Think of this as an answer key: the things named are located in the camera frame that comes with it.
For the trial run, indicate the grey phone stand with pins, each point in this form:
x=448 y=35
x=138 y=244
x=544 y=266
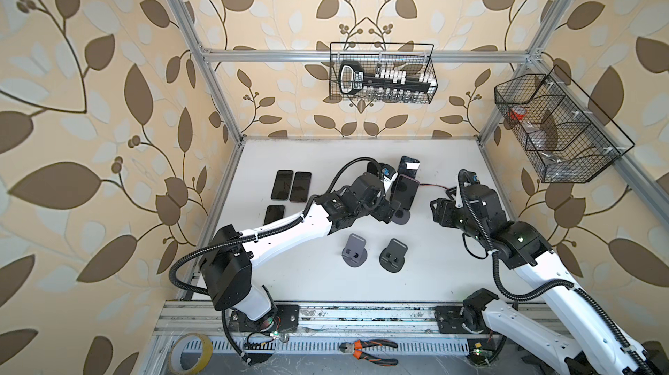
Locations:
x=393 y=256
x=401 y=217
x=354 y=253

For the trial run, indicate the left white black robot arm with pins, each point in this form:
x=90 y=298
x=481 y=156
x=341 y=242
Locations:
x=223 y=270

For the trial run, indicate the black socket tool set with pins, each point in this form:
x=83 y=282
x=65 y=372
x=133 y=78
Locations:
x=353 y=79

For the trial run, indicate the right wire basket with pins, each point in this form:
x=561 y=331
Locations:
x=568 y=135

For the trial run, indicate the wire basket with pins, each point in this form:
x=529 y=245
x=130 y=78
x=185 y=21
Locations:
x=413 y=58
x=568 y=135

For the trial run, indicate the front right grey phone stand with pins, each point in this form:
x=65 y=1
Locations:
x=393 y=256

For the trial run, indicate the yellow tape roll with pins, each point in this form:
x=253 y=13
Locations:
x=190 y=354

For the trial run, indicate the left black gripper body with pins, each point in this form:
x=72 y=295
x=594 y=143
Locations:
x=381 y=210

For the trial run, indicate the back wire basket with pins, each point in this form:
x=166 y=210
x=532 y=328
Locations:
x=413 y=58

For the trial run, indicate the front left grey phone stand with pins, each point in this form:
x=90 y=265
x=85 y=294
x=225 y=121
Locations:
x=354 y=253

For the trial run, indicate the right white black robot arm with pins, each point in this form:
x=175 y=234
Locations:
x=524 y=268

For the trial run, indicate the middle grey phone stand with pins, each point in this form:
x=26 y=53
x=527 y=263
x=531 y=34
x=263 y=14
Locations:
x=401 y=217

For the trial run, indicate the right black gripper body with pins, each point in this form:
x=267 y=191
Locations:
x=455 y=217

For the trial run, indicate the red-edged black phone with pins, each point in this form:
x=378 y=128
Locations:
x=404 y=192

